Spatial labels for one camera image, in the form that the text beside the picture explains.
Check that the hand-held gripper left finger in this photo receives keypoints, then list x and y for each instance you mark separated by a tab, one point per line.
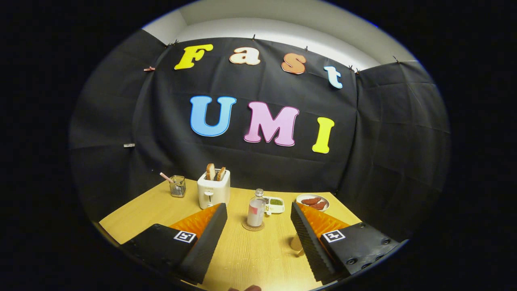
208	242

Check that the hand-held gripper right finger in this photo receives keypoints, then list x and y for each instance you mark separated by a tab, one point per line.
311	246

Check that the beige cup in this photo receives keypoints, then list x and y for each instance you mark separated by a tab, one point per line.
296	242

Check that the round cork coaster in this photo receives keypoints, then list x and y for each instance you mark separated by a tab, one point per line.
258	228

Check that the clear glass juice bottle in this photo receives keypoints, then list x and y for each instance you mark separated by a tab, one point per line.
256	214

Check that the brown sausage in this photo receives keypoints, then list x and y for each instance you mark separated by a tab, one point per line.
318	205
311	201

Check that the wooden table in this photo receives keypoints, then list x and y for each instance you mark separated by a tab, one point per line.
250	258

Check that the round white plate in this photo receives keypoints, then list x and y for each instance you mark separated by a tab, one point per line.
302	197

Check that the white toaster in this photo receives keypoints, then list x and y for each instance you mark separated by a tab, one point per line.
214	192

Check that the white rectangular dish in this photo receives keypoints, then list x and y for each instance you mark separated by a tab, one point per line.
276	202

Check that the small glass jar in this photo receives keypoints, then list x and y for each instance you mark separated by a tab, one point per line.
177	186

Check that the toast slice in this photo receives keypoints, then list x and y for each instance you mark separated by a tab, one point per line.
221	174
210	171

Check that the pink straw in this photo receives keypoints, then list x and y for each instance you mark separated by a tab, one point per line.
165	176

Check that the red clothespin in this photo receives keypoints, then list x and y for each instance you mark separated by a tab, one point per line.
149	69

